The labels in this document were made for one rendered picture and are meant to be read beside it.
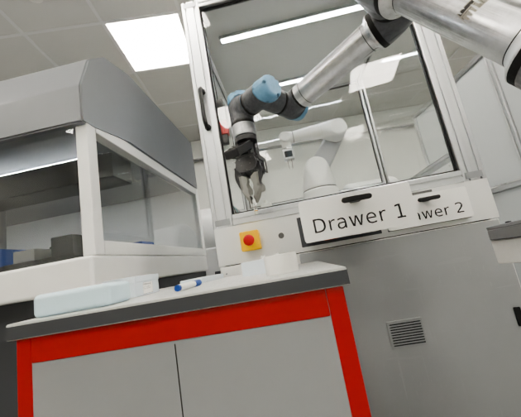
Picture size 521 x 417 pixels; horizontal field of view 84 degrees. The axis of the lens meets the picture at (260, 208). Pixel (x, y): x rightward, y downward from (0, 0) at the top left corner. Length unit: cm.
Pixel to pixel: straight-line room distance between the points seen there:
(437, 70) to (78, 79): 134
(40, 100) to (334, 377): 123
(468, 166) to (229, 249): 93
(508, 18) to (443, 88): 82
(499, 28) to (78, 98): 114
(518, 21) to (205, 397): 72
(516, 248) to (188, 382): 57
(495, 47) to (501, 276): 87
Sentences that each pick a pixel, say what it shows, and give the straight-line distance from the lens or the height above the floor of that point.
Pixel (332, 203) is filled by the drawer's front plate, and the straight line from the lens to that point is 79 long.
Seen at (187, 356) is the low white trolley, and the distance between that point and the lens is 57.
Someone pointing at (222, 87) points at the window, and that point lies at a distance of 136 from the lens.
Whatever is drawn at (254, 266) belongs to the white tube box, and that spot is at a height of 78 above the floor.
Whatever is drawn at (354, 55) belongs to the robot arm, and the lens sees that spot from 89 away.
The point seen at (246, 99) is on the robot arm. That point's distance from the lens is 92.
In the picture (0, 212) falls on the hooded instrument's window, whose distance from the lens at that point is 132.
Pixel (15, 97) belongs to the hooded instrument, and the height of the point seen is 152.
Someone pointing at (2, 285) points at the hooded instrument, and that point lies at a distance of 126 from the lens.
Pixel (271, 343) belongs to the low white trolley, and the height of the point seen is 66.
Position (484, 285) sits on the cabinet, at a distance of 127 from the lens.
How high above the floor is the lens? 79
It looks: 10 degrees up
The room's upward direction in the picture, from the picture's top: 10 degrees counter-clockwise
